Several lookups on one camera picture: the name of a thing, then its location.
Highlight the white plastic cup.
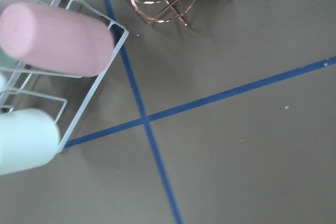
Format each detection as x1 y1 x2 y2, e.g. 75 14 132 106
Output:
1 108 60 175

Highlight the mint green plastic cup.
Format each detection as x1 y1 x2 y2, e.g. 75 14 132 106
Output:
0 49 19 70

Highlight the white wire cup rack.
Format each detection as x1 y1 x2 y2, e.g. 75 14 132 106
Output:
1 0 129 153

